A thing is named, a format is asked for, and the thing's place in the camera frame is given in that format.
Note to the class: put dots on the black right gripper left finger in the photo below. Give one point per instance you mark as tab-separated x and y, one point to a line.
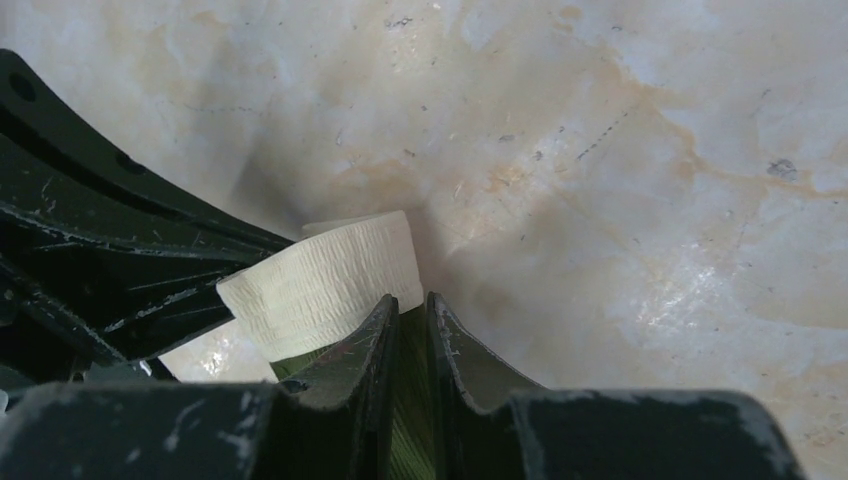
330	420

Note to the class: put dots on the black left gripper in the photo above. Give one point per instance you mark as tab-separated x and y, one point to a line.
90	280

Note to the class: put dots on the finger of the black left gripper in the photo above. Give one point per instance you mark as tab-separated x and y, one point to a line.
38	121

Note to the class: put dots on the dark green underwear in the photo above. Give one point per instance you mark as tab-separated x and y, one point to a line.
298	303

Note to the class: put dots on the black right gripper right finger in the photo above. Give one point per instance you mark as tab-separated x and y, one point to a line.
493	422

